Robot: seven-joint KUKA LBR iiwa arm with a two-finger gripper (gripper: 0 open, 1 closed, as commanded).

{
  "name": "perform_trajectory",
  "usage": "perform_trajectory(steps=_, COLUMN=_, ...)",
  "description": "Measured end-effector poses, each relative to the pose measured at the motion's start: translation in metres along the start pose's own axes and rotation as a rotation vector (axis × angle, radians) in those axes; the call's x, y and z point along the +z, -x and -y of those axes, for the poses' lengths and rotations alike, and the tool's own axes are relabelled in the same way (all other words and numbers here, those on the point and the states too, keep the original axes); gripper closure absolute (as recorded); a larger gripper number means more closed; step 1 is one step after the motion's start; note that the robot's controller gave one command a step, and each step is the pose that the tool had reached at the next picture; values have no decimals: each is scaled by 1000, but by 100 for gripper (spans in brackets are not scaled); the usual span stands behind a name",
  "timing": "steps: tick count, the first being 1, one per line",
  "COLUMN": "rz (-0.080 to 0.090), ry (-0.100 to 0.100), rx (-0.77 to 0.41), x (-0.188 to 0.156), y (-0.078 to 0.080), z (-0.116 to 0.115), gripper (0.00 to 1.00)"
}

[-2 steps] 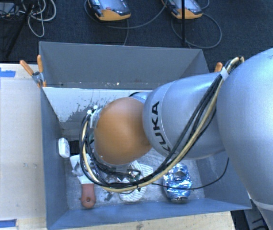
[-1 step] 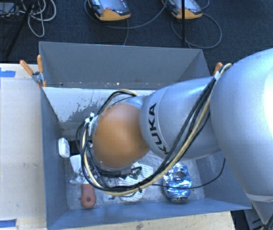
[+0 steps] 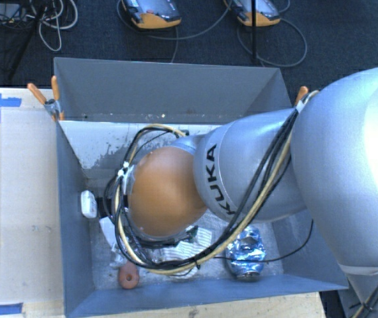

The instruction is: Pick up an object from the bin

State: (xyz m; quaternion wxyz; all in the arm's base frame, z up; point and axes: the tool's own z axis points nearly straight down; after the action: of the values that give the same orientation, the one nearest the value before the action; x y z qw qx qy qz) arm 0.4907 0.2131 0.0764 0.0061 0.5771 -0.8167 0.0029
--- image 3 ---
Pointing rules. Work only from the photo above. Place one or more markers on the white striped cloth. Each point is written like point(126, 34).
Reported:
point(205, 238)

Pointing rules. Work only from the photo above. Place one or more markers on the grey metal bin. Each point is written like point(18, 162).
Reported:
point(162, 88)

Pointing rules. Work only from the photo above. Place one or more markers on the crushed blue can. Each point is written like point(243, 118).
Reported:
point(247, 260)

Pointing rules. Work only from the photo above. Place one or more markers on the white plastic box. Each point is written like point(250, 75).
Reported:
point(89, 204)

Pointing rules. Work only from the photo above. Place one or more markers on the pale wood flat board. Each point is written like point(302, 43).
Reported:
point(26, 194)

